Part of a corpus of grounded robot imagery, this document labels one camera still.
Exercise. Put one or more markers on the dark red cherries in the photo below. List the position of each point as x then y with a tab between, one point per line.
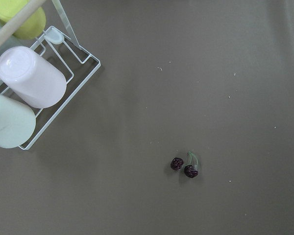
190	167

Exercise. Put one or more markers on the pink cup on rack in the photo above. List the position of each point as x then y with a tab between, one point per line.
31	77

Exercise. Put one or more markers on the white cup on rack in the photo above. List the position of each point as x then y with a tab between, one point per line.
17	122

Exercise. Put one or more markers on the yellow cup on rack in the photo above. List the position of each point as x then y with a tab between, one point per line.
26	18

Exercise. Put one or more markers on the white wire cup rack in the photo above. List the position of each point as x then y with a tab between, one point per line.
63	51

